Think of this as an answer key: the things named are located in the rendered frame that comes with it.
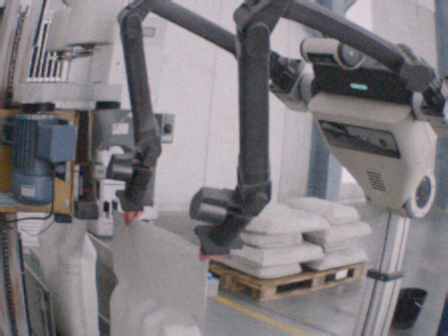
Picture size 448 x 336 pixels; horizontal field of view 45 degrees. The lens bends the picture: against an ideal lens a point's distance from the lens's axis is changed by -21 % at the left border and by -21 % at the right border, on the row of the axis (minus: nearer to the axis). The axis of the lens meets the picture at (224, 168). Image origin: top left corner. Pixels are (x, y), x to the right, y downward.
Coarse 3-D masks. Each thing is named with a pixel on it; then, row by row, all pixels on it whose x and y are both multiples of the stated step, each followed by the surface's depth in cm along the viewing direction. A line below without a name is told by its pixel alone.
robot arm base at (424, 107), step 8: (432, 80) 123; (440, 80) 125; (432, 88) 124; (440, 88) 124; (424, 96) 128; (432, 96) 125; (440, 96) 125; (424, 104) 131; (432, 104) 128; (440, 104) 127; (424, 112) 130; (432, 112) 128; (440, 112) 125
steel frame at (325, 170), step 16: (320, 0) 753; (336, 0) 724; (352, 0) 766; (320, 144) 770; (320, 160) 771; (336, 160) 749; (320, 176) 770; (336, 176) 752; (320, 192) 770; (336, 192) 756; (432, 208) 944
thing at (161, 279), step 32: (128, 224) 181; (128, 256) 182; (160, 256) 162; (192, 256) 153; (128, 288) 178; (160, 288) 163; (192, 288) 153; (128, 320) 164; (160, 320) 156; (192, 320) 153
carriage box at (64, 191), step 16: (0, 112) 162; (16, 112) 165; (32, 112) 169; (48, 112) 173; (64, 112) 176; (0, 128) 163; (0, 144) 163; (0, 160) 164; (0, 176) 165; (64, 192) 180; (0, 208) 166; (16, 208) 169; (32, 208) 173; (48, 208) 177; (64, 208) 180
